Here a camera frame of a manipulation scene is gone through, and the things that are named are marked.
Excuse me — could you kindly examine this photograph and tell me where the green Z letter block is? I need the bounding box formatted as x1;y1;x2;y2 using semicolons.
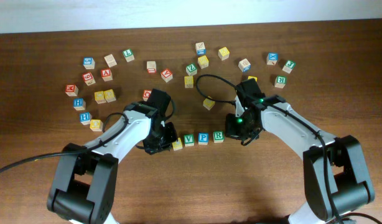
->
186;63;197;76

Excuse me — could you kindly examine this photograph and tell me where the blue X letter block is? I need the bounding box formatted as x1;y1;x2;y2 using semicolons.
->
266;52;278;65

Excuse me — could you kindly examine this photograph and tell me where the blue H lower block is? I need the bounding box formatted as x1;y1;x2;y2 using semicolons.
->
79;112;92;125

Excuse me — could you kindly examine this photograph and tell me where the blue S letter block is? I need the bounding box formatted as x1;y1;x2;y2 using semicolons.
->
83;57;95;70

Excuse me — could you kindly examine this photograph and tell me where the blue h block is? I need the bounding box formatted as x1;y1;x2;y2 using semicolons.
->
73;98;86;111
79;112;92;125

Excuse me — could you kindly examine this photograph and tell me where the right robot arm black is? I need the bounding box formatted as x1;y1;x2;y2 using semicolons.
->
225;79;375;223

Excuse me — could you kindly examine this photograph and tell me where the red A upright block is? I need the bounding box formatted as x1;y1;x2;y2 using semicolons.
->
101;68;113;82

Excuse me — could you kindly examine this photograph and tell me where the blue side far block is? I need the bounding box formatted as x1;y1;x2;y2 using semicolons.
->
195;42;206;55

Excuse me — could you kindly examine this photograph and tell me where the red 6 number block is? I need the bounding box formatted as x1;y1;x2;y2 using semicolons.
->
82;72;96;86

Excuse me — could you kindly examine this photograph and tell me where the red side plain block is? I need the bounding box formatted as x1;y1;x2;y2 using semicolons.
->
146;61;157;73

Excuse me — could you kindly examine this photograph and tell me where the green V letter block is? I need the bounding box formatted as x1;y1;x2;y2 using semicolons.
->
184;134;195;147

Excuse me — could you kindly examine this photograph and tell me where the yellow pencil picture block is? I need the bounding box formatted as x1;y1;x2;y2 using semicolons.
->
248;76;258;82

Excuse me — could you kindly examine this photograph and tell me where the red M letter block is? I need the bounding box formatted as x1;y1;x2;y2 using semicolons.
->
65;85;78;96

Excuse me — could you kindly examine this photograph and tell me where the yellow block pair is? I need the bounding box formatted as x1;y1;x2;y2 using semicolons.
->
94;91;106;104
104;89;116;103

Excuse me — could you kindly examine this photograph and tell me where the blue H upper block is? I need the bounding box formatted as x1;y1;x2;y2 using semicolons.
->
73;98;86;111

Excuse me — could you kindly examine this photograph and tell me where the red A tilted block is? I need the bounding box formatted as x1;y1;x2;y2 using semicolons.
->
161;68;173;83

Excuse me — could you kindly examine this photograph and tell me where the plain wooden top block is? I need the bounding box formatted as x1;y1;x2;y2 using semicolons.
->
104;54;117;68

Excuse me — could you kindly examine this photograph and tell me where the green L letter block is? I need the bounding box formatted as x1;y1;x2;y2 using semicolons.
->
123;49;135;62

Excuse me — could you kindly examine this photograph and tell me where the yellow block right pair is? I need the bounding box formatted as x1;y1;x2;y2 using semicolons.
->
104;89;116;103

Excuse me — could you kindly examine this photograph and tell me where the yellow block bottom left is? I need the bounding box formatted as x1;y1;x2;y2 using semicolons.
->
90;119;103;132

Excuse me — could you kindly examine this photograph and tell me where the yellow block near P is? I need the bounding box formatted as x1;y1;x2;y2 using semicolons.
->
184;76;193;88

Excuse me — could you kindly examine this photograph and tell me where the yellow block beside Z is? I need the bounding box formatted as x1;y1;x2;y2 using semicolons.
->
197;55;209;69

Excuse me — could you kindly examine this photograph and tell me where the green J letter block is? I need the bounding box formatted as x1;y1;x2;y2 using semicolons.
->
282;60;296;73

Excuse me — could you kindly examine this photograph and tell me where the green R letter block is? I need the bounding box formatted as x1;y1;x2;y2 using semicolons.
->
213;131;225;143

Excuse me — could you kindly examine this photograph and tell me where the blue P letter block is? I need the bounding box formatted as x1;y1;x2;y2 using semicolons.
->
198;133;208;145

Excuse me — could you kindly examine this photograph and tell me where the red O letter block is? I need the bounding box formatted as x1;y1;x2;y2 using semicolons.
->
142;90;152;101

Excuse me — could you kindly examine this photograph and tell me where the blue D side block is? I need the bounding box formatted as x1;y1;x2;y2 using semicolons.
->
238;58;251;72

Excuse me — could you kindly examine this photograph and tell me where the yellow C letter block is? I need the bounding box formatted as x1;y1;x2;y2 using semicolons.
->
172;138;183;151

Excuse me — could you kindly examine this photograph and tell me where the yellow umbrella picture block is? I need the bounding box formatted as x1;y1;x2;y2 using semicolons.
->
203;98;215;110

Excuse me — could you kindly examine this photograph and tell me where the yellow top far block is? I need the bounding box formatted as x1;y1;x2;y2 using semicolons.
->
218;47;230;60

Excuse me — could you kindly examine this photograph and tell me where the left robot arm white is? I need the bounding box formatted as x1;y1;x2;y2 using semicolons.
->
47;89;177;223

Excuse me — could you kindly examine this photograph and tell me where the yellow block left pair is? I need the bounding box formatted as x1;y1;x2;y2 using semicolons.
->
94;91;106;104

